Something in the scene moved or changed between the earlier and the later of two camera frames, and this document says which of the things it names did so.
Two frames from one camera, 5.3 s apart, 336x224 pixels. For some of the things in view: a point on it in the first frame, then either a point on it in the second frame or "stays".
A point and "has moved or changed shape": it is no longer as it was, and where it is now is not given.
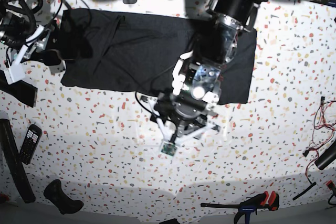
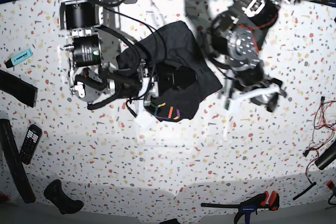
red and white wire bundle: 324,127 stays
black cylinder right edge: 326,157 stays
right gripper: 179,118 → 256,92
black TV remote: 31,139 stays
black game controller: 54,193 stays
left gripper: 71,45 → 170,77
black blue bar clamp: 253,202 stays
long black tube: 11,156 stays
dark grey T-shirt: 136,54 has moved or changed shape
